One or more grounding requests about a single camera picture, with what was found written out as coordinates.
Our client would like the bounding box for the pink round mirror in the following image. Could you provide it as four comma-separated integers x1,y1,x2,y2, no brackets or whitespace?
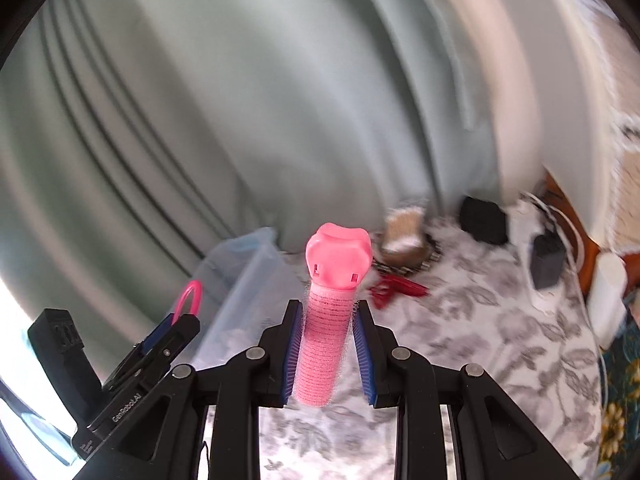
171,280,203,324

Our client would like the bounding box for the floral grey white blanket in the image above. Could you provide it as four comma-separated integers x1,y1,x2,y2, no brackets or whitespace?
259,218,601,479

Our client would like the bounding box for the clear plastic storage bin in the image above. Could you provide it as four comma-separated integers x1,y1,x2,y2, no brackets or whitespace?
180,228,306,370

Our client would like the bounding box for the dark red hair claw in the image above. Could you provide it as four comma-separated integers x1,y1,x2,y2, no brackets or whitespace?
370,274,430,310

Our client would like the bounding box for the black power adapter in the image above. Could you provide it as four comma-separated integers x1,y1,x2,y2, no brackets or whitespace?
529,230,566,290

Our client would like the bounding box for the black clover headband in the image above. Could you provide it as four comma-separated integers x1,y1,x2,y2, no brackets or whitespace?
373,235,442,278

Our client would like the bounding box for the brown tape roll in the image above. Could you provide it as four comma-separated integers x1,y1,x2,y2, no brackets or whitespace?
380,234,431,268

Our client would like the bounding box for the black box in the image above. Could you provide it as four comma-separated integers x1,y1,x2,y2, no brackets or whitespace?
459,196,509,246

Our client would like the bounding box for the bag of cotton swabs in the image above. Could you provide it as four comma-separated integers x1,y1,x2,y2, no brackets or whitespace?
382,206,424,240

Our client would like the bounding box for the pale green curtain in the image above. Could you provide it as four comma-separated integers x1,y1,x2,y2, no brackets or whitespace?
1,0,500,375

